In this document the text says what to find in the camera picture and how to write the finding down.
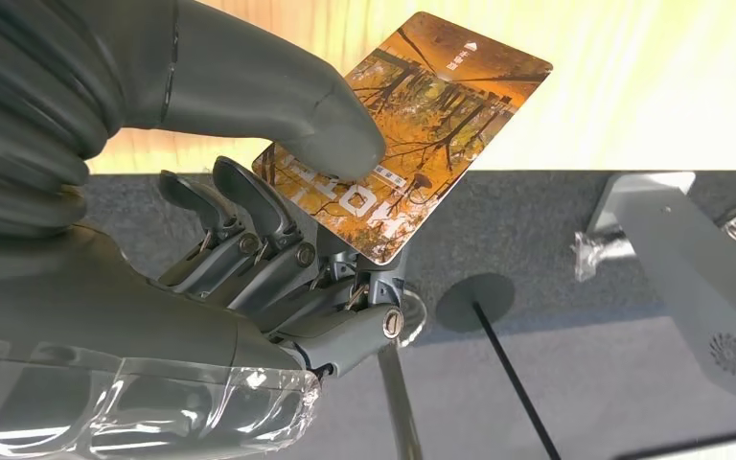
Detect black round floor stand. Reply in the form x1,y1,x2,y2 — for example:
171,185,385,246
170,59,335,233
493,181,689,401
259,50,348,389
434,272,563,460

